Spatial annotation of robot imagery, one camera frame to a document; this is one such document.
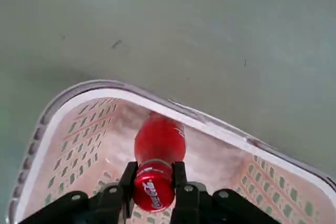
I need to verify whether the pink plastic basket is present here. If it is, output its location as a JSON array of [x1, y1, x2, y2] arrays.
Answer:
[[7, 79, 336, 224]]

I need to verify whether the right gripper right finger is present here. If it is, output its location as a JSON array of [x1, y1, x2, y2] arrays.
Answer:
[[170, 161, 271, 224]]

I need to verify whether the red Coca-Cola bottle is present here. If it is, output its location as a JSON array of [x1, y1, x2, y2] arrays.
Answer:
[[132, 112, 187, 213]]

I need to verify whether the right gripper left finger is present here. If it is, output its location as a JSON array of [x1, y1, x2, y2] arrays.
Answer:
[[17, 161, 139, 224]]

